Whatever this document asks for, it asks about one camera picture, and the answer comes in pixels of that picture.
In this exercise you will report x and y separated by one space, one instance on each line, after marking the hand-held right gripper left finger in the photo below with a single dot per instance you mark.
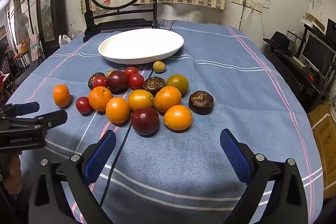
101 158

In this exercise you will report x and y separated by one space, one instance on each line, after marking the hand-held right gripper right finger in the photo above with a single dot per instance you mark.
235 157

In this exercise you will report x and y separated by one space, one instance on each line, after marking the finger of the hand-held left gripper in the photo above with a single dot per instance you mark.
50 119
26 108

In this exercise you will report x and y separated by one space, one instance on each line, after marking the orange mandarin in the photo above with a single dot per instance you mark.
168 98
100 98
61 95

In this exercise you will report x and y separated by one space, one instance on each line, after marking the red cherry tomato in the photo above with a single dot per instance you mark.
136 81
100 81
131 71
84 105

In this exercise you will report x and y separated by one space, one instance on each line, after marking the green orange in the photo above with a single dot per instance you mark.
177 83

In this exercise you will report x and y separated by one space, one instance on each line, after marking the white plate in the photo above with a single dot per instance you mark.
139 45

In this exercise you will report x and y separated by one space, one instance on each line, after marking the person's left hand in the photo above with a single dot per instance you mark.
13 174

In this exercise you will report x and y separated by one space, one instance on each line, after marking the blue plaid tablecloth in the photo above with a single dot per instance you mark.
236 98

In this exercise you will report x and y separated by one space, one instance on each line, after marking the smooth yellow-orange small orange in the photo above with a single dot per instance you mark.
141 100

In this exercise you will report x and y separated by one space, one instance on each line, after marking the small yellow-green citrus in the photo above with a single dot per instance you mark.
109 72
159 66

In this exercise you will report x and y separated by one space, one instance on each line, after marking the white plastic bag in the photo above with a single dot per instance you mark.
65 39

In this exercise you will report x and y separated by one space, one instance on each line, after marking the cardboard box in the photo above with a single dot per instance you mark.
325 150

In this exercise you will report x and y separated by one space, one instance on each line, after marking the dark wooden cabinet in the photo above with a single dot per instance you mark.
48 8

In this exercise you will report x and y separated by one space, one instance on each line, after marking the black desk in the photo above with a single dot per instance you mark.
296 74

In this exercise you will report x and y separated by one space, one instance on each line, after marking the white keyboard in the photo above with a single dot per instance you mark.
299 61

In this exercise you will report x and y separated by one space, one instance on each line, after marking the black hat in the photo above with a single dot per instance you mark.
279 39

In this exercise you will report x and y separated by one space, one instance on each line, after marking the computer monitor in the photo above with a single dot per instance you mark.
317 52

